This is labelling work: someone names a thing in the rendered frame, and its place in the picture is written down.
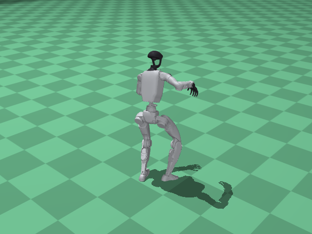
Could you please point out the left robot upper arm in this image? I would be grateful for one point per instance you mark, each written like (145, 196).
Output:
(138, 88)

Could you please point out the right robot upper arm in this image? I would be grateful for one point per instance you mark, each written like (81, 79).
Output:
(171, 80)

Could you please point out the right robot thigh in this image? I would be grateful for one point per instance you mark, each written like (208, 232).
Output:
(169, 126)

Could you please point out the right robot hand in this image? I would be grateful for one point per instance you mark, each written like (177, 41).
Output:
(194, 89)

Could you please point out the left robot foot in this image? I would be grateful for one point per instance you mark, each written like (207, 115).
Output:
(142, 177)

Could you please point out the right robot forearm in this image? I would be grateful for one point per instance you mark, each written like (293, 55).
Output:
(187, 84)

